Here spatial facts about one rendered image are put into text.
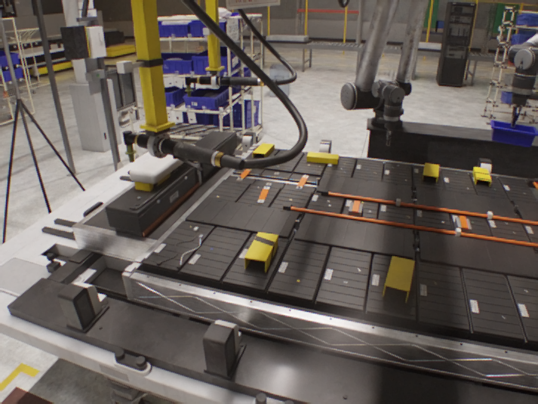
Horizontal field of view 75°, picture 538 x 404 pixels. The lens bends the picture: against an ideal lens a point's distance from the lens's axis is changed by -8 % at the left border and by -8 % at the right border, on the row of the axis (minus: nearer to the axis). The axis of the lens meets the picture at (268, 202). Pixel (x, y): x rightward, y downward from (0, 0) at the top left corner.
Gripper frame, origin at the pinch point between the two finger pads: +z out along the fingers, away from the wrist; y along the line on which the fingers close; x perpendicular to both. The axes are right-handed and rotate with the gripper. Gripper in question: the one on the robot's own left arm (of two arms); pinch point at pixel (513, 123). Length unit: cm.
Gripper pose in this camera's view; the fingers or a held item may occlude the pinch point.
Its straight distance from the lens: 237.0
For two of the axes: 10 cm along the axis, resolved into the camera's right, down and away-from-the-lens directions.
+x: 8.9, 2.2, -4.1
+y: -4.6, 4.2, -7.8
